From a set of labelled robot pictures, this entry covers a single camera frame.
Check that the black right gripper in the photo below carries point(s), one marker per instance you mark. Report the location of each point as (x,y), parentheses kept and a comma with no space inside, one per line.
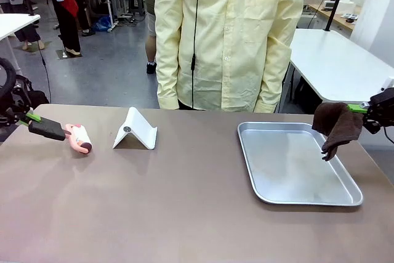
(381,109)

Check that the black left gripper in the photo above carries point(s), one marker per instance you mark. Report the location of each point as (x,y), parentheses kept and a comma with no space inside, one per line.
(15,106)

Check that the brown cloth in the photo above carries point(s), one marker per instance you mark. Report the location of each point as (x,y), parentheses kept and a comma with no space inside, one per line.
(338,124)

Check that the pink lint roller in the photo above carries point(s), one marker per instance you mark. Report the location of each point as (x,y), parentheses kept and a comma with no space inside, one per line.
(80,139)

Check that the person's right forearm yellow sleeve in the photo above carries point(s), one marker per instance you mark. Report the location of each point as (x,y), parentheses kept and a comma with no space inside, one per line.
(167,84)

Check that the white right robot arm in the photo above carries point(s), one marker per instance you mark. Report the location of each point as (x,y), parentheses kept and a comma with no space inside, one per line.
(389,83)

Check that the person's left forearm yellow sleeve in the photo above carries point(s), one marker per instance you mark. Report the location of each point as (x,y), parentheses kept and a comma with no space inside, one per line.
(274,84)

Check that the black backpack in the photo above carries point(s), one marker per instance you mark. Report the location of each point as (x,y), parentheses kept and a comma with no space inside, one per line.
(37,98)

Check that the large white table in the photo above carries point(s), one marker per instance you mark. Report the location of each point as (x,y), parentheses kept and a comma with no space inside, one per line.
(332,63)

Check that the grey floor plate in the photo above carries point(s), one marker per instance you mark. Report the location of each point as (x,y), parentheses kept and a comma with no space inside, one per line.
(63,54)

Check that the silver metal tray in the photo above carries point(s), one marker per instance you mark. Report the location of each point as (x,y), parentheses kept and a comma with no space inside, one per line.
(292,164)

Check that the small white table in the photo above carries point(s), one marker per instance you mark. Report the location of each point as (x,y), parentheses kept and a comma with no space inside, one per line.
(15,22)

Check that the white tissue box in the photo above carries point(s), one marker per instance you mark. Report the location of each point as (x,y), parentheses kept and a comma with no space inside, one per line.
(351,5)

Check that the white folding phone stand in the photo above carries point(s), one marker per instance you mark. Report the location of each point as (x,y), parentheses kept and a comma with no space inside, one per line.
(137,127)

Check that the blue plastic bag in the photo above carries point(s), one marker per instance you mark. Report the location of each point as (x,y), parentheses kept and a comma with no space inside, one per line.
(103,24)

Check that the person in yellow shirt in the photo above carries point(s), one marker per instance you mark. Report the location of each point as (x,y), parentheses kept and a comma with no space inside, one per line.
(234,44)

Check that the person in grey shorts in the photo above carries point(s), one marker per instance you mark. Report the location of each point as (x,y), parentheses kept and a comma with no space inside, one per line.
(151,22)

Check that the wooden bench along wall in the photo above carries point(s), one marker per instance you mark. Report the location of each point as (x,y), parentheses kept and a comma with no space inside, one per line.
(335,18)

